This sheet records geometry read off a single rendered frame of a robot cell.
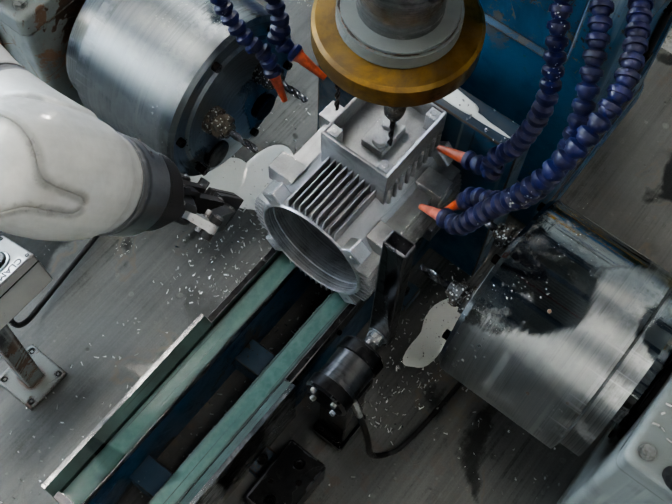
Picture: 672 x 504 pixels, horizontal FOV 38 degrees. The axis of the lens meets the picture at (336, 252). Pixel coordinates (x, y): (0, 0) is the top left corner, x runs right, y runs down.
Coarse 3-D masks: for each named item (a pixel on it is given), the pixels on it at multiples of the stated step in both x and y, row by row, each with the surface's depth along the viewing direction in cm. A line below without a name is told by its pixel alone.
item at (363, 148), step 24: (336, 120) 118; (360, 120) 121; (384, 120) 119; (408, 120) 122; (432, 120) 118; (336, 144) 116; (360, 144) 120; (384, 144) 118; (408, 144) 120; (432, 144) 121; (360, 168) 117; (408, 168) 119; (384, 192) 117
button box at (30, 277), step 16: (0, 240) 119; (16, 256) 117; (32, 256) 116; (0, 272) 116; (16, 272) 115; (32, 272) 117; (0, 288) 114; (16, 288) 116; (32, 288) 118; (0, 304) 115; (16, 304) 117; (0, 320) 116
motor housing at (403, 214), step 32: (320, 128) 127; (320, 160) 123; (320, 192) 119; (352, 192) 118; (416, 192) 123; (288, 224) 131; (320, 224) 117; (352, 224) 118; (416, 224) 123; (288, 256) 131; (320, 256) 132; (352, 288) 126
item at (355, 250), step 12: (444, 144) 123; (432, 156) 124; (444, 156) 123; (264, 192) 120; (276, 192) 119; (288, 192) 120; (276, 204) 120; (360, 240) 117; (348, 252) 116; (360, 252) 117; (360, 264) 117; (348, 300) 129
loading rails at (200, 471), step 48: (240, 288) 131; (288, 288) 137; (192, 336) 128; (240, 336) 132; (336, 336) 132; (144, 384) 125; (192, 384) 127; (288, 384) 125; (96, 432) 122; (144, 432) 123; (240, 432) 123; (48, 480) 119; (96, 480) 121; (144, 480) 128; (192, 480) 121; (240, 480) 132
